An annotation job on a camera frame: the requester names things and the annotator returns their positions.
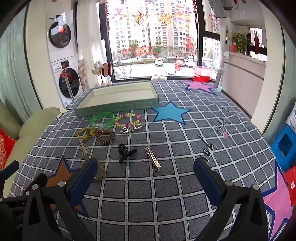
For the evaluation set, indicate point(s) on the red plastic box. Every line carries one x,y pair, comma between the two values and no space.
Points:
291,185

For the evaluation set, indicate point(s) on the white low cabinet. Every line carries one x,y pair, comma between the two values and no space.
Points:
242,76

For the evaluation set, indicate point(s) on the colourful window stickers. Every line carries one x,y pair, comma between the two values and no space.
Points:
165,18

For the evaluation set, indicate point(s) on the green translucent bangle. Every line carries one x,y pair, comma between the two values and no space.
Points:
110,122

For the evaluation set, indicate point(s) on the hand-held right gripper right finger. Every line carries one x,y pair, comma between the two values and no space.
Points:
203,171

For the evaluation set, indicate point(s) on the red vase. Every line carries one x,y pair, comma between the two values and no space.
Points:
233,47

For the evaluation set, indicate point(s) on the black hair clip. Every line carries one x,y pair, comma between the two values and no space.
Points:
124,153

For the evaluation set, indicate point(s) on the blue plastic stool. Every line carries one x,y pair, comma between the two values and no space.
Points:
283,143

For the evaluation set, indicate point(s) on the sheer white curtain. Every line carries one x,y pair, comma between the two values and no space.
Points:
91,37

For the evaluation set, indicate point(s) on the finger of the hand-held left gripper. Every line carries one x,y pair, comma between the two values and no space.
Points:
9,168

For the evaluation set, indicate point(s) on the white tumble dryer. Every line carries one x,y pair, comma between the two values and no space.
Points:
60,34

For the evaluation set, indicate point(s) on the pink plastic basin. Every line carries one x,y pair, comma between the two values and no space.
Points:
203,70

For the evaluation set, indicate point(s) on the pale green sofa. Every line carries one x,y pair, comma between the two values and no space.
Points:
34,125

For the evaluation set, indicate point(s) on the red plastic basin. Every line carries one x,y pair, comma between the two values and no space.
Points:
201,78

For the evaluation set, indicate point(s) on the green potted plant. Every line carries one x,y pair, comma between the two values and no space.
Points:
241,38

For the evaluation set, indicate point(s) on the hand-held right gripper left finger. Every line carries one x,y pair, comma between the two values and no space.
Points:
84,176

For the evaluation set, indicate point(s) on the white flower ornament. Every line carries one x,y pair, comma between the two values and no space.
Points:
96,68

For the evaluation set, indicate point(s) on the pastel checked panel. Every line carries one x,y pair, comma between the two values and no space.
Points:
83,74

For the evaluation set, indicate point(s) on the beige rubber band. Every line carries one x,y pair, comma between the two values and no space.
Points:
86,150

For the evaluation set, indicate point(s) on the red patterned cushion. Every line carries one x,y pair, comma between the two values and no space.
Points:
7,148

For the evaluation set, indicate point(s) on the metal pole with red ribbon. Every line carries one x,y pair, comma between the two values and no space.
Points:
69,87

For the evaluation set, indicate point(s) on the white printed bag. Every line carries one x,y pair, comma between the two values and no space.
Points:
291,118

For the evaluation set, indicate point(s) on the grey green curtain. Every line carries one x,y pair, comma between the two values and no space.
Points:
16,64

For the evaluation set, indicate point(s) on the grey checked star blanket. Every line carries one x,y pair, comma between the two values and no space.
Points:
161,197

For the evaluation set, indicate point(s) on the red round window sticker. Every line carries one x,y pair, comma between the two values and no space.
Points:
190,42

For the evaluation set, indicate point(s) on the brown oval ornament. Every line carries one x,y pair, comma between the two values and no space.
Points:
107,69

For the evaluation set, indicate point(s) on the silver hair clip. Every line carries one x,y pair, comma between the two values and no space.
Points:
152,157

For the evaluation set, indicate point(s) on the green rectangular tray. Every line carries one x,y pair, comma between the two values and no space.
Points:
115,109

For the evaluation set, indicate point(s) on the white washing machine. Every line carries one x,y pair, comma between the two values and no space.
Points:
69,81

